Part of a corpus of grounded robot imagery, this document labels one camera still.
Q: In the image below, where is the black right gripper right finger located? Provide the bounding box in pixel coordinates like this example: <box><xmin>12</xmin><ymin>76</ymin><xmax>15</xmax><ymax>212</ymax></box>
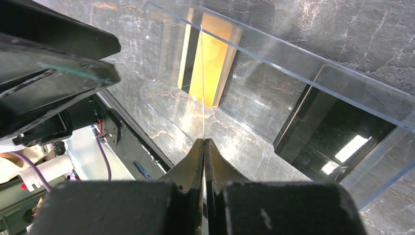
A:
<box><xmin>205</xmin><ymin>139</ymin><xmax>366</xmax><ymax>235</ymax></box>

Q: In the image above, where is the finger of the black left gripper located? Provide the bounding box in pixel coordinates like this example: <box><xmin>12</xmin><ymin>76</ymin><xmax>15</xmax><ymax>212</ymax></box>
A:
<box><xmin>0</xmin><ymin>0</ymin><xmax>121</xmax><ymax>60</ymax></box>
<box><xmin>0</xmin><ymin>34</ymin><xmax>120</xmax><ymax>140</ymax></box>

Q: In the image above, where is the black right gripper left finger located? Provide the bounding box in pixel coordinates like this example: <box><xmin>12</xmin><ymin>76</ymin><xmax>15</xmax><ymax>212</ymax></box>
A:
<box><xmin>30</xmin><ymin>139</ymin><xmax>204</xmax><ymax>235</ymax></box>

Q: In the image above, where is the clear acrylic card box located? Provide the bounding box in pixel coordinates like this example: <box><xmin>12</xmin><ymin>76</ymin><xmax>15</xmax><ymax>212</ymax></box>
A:
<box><xmin>140</xmin><ymin>0</ymin><xmax>415</xmax><ymax>209</ymax></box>

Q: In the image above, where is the orange credit card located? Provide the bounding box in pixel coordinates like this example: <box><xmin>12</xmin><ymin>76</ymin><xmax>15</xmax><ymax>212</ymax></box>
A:
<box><xmin>177</xmin><ymin>8</ymin><xmax>243</xmax><ymax>141</ymax></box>

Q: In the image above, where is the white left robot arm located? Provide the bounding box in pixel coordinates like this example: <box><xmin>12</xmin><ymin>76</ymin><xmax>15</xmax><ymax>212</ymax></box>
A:
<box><xmin>0</xmin><ymin>0</ymin><xmax>121</xmax><ymax>191</ymax></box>

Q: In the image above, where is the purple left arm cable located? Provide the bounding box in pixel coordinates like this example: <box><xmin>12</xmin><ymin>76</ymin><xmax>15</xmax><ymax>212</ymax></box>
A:
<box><xmin>9</xmin><ymin>126</ymin><xmax>113</xmax><ymax>192</ymax></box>

